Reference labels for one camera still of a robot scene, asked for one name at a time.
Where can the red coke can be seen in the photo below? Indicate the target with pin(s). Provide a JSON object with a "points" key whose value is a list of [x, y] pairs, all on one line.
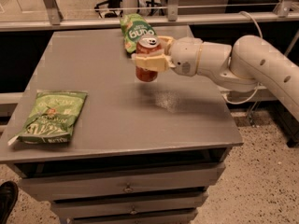
{"points": [[146, 48]]}

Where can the grey drawer cabinet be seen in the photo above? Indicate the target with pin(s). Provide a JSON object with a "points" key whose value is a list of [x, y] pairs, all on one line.
{"points": [[125, 124]]}

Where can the black office chair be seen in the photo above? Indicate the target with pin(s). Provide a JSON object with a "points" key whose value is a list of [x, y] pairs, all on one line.
{"points": [[108, 8]]}

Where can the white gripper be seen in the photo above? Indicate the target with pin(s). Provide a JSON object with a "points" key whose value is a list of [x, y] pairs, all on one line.
{"points": [[184, 56]]}

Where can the bottom grey drawer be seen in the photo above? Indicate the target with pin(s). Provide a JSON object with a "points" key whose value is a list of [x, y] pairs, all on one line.
{"points": [[181, 216]]}

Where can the middle grey drawer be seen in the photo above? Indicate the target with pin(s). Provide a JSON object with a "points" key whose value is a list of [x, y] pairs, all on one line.
{"points": [[130, 205]]}

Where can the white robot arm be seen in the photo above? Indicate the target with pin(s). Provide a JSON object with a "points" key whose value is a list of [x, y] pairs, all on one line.
{"points": [[240, 67]]}

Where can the grey metal railing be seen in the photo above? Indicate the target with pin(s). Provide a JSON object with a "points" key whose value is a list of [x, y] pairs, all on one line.
{"points": [[37, 15]]}

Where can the black shoe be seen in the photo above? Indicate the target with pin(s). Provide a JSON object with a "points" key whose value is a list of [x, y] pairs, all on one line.
{"points": [[8, 198]]}

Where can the green dang chip bag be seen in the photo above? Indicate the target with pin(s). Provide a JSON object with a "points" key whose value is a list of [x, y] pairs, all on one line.
{"points": [[133, 26]]}

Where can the top grey drawer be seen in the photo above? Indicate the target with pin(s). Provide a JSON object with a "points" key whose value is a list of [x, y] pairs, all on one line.
{"points": [[122, 182]]}

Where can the grey drawer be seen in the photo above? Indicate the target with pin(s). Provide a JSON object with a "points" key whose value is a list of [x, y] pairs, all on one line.
{"points": [[122, 182], [130, 205], [181, 216]]}

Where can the green jalapeno chip bag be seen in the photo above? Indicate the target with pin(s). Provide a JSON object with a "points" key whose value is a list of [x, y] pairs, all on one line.
{"points": [[52, 118]]}

